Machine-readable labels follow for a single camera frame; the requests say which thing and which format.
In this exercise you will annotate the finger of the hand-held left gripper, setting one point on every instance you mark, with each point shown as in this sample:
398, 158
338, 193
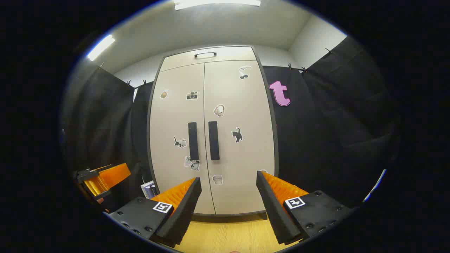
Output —
112, 175

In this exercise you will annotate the black backdrop cloth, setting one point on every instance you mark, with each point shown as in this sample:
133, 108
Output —
316, 140

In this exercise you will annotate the ceiling light panel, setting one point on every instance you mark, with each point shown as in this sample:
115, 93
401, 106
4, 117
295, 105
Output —
101, 47
218, 2

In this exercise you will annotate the row of black backdrop clips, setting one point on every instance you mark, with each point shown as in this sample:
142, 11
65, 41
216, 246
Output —
290, 66

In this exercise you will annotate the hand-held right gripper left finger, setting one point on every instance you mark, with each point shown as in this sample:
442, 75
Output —
182, 211

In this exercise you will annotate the white box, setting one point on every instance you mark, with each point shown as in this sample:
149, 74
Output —
148, 189

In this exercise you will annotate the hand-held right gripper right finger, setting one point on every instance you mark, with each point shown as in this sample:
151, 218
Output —
272, 207

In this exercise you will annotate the white shoe cabinet door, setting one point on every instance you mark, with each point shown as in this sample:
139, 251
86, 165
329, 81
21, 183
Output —
172, 116
249, 105

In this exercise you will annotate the white double-door shoe cabinet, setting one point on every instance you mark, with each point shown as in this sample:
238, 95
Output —
232, 53

